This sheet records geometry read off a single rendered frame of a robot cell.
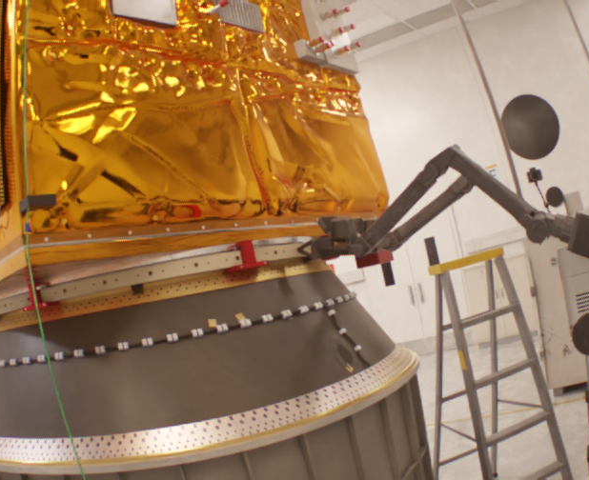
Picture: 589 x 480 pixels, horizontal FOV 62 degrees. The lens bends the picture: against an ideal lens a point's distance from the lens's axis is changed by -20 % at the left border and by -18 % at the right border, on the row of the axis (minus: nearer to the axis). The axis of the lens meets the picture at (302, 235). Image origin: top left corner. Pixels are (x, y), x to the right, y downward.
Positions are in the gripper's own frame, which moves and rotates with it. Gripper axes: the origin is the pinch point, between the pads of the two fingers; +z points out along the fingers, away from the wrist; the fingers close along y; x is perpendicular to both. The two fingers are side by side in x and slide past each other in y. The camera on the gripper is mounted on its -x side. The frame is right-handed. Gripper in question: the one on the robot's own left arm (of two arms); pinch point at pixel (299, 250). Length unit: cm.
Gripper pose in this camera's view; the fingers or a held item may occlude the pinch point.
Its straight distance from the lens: 208.1
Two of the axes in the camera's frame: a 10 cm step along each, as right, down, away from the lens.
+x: 0.7, 10.0, 0.0
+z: -8.5, 0.6, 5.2
